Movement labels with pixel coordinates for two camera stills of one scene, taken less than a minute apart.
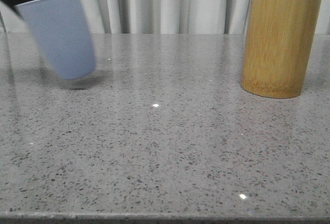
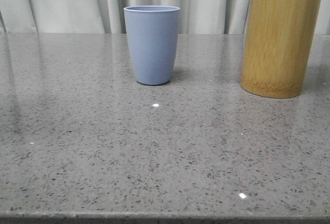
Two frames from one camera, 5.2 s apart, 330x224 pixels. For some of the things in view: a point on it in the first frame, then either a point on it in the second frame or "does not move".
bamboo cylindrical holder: [281, 31] does not move
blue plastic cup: [59, 25] -> [153, 31]
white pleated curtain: [175, 4] does not move
